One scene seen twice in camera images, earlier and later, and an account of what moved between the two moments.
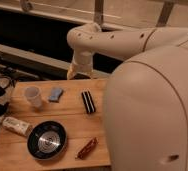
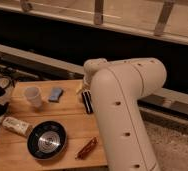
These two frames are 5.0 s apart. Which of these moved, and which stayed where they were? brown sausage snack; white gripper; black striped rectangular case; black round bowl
Moved: white gripper
Stayed: black round bowl; black striped rectangular case; brown sausage snack
